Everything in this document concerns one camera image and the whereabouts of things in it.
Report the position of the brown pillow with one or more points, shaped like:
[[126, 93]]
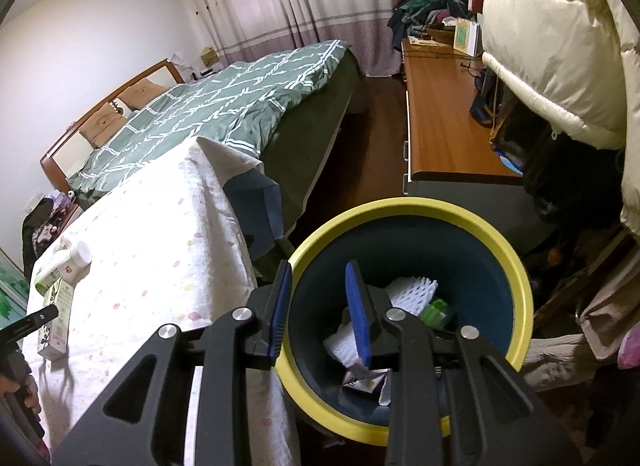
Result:
[[141, 93], [101, 126]]

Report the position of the white dotted tablecloth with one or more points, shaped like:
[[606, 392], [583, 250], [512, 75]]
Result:
[[168, 247]]

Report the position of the wooden low dresser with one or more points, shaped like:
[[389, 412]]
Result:
[[445, 144]]

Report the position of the tissue box on far nightstand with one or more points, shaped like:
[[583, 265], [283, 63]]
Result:
[[209, 57]]

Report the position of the pile of clothes on dresser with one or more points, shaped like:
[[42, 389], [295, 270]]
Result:
[[409, 16]]

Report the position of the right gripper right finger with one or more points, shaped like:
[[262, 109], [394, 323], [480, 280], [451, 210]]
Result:
[[455, 398]]

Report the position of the green yogurt bottle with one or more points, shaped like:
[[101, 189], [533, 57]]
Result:
[[436, 314]]

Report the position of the wooden bed with headboard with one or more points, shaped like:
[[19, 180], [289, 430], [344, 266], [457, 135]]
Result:
[[294, 157]]

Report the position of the pink floral garment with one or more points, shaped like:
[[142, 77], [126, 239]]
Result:
[[629, 355]]

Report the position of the white medicine bottle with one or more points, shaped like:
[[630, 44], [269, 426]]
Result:
[[65, 264]]

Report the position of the silver foil wrapper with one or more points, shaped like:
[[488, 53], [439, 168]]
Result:
[[360, 378]]

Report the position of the small green framed box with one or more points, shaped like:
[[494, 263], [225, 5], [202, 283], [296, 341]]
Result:
[[467, 39]]

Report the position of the yellow rimmed dark trash bin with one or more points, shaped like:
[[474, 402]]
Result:
[[417, 250]]

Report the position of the green white tea box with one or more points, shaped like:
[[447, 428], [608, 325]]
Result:
[[53, 336]]

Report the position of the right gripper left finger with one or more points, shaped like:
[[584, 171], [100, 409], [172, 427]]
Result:
[[140, 418]]

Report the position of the person left hand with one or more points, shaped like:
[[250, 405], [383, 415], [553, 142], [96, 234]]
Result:
[[10, 386]]

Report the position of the brown pillow left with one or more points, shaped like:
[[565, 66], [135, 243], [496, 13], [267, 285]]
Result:
[[101, 126]]

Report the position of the green checked duvet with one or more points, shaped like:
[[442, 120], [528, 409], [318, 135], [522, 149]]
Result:
[[241, 107]]

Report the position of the cream puffer jacket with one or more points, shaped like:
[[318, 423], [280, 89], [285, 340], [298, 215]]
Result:
[[576, 64]]

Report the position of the brown pillow right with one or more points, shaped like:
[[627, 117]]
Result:
[[141, 93]]

